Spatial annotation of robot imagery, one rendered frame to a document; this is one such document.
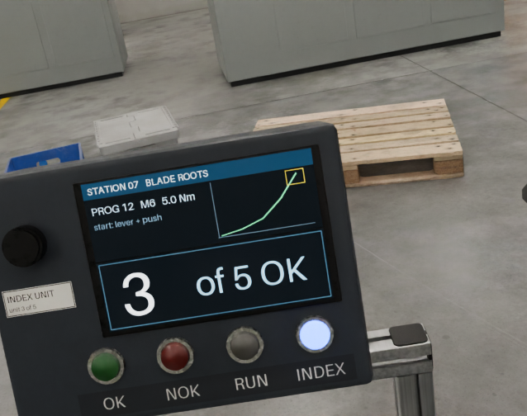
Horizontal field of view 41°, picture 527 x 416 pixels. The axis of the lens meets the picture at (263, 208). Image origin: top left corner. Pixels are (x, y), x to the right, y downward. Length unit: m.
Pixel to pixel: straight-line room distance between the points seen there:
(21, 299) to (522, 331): 2.12
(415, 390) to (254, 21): 5.83
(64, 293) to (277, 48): 5.96
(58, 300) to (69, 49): 7.47
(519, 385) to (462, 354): 0.22
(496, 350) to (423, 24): 4.67
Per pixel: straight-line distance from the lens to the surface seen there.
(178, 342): 0.51
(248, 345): 0.50
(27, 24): 7.99
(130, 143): 3.56
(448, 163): 3.71
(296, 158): 0.48
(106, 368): 0.52
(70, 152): 4.17
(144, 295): 0.51
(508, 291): 2.72
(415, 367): 0.61
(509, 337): 2.48
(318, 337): 0.50
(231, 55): 6.38
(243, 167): 0.48
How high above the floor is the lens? 1.39
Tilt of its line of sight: 22 degrees down
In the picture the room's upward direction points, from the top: 10 degrees counter-clockwise
